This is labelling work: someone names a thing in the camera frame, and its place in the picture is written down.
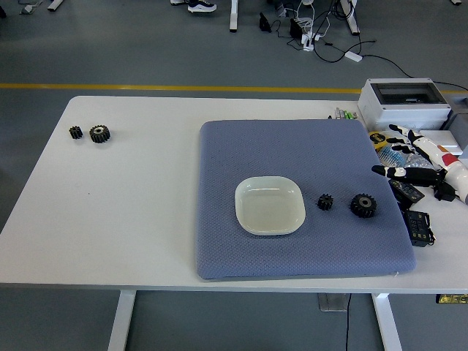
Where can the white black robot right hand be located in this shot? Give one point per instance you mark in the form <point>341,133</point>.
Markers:
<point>453,166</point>

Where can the large black gear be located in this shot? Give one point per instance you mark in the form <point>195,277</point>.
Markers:
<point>99,134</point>
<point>363,205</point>

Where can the small black gear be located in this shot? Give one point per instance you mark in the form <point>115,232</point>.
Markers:
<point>75,132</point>
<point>325,202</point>

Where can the black power adapter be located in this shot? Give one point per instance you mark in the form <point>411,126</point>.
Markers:
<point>446,194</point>

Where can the bag of metal parts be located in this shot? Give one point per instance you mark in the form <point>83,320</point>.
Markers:
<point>418,161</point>

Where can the grey metal block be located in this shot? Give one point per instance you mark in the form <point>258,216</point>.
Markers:
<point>460,120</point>

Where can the black digital panel meter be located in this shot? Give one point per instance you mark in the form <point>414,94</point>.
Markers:
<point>407,192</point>

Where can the bag of blue parts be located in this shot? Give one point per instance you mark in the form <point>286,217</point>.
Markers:
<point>391,157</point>

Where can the black digital controller module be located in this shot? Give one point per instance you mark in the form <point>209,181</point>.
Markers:
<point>418,226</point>

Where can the yellow black tape measure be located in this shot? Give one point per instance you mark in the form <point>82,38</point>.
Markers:
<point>376,139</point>

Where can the green terminal connectors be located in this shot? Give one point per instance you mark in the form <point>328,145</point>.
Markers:
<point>345,114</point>

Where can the yellow black label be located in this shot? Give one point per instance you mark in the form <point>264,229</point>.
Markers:
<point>453,298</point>

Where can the white table leg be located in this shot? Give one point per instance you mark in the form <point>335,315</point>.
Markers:
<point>122,321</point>
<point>387,321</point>

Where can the blue-grey quilted mat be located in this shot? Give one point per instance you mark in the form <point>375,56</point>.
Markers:
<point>278,153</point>

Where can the white desk leg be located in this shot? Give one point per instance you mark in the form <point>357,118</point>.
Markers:
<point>234,14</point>
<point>351,18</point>

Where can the grey floor plate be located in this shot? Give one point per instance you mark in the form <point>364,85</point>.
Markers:
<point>331,302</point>

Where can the white square dish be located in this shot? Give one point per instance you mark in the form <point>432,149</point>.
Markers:
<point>270,206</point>

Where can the white power strip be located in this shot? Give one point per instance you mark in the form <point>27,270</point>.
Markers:
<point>309,41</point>

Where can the black charger block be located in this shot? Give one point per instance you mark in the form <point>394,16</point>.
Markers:
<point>295,28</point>

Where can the black floor device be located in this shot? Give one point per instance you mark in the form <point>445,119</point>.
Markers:
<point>264,22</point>

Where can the person's shoe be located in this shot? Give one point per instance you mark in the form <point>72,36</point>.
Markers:
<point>202,5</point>
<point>179,1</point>

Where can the white switch panel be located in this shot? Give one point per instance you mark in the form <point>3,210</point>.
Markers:
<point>444,140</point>

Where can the grey electrical enclosure box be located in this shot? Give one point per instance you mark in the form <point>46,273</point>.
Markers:
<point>402,111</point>

